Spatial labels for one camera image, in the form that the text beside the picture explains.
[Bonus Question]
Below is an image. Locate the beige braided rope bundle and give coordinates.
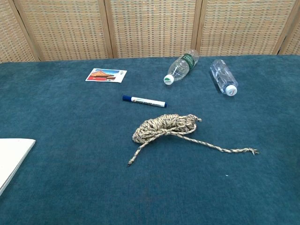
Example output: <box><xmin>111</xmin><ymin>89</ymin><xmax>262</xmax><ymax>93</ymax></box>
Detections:
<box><xmin>127</xmin><ymin>113</ymin><xmax>260</xmax><ymax>167</ymax></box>

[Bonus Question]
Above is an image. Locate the woven bamboo screen panel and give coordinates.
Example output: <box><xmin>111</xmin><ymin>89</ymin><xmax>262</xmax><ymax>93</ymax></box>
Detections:
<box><xmin>0</xmin><ymin>0</ymin><xmax>39</xmax><ymax>63</ymax></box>
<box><xmin>195</xmin><ymin>0</ymin><xmax>300</xmax><ymax>56</ymax></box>
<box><xmin>278</xmin><ymin>14</ymin><xmax>300</xmax><ymax>56</ymax></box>
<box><xmin>13</xmin><ymin>0</ymin><xmax>114</xmax><ymax>62</ymax></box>
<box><xmin>98</xmin><ymin>0</ymin><xmax>207</xmax><ymax>59</ymax></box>

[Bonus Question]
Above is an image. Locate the blue felt table mat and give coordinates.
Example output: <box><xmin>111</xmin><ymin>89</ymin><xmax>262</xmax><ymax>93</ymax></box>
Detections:
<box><xmin>0</xmin><ymin>54</ymin><xmax>300</xmax><ymax>225</ymax></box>

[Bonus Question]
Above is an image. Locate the clear unlabelled plastic bottle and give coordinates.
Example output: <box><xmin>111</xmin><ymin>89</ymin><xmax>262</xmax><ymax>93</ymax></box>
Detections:
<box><xmin>210</xmin><ymin>59</ymin><xmax>239</xmax><ymax>97</ymax></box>

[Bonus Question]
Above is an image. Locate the blue capped whiteboard marker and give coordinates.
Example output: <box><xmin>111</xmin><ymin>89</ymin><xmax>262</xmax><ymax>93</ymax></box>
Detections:
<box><xmin>122</xmin><ymin>94</ymin><xmax>168</xmax><ymax>109</ymax></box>

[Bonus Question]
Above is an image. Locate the red palace picture postcard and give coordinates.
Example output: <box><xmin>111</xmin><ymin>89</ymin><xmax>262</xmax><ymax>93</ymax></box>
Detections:
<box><xmin>85</xmin><ymin>68</ymin><xmax>128</xmax><ymax>83</ymax></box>

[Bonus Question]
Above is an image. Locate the yellow and white booklet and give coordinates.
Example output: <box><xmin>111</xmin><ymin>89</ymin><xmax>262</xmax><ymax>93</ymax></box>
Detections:
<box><xmin>0</xmin><ymin>138</ymin><xmax>36</xmax><ymax>196</ymax></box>

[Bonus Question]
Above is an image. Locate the green label plastic bottle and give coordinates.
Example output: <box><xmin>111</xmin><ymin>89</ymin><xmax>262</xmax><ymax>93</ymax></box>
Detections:
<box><xmin>163</xmin><ymin>48</ymin><xmax>200</xmax><ymax>86</ymax></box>

